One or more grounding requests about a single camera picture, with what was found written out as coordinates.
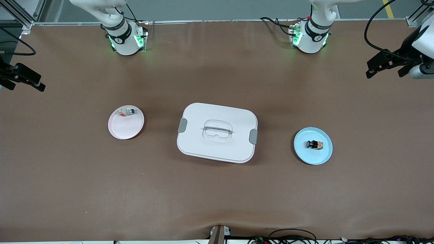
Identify pink round plate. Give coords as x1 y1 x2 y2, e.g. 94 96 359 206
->
108 105 145 140

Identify light blue round plate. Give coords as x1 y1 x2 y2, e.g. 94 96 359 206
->
294 127 333 165

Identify white lidded storage box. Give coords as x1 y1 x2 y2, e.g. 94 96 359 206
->
177 103 258 164

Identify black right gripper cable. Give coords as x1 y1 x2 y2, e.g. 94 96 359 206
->
0 27 36 57

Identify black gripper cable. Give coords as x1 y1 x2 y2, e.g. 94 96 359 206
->
364 0 408 62
0 27 36 57

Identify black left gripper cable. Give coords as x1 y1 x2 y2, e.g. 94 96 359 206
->
364 0 408 62

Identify aluminium frame post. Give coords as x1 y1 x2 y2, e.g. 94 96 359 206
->
406 3 434 28
0 0 46 32

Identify black left arm base cables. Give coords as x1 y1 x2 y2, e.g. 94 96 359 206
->
259 16 299 36

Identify black right arm base cable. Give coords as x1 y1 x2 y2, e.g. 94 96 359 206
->
115 3 150 25

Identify black cable bundle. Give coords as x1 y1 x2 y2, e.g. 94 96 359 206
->
248 234 434 244

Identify grey lid handle bar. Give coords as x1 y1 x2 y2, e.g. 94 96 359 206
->
203 126 233 134

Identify silver table edge rail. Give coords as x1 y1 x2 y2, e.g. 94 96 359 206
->
32 18 411 26

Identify black looped cable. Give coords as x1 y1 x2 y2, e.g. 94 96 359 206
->
268 228 318 244

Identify front camera mount bracket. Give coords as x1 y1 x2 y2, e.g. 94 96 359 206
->
208 225 232 244

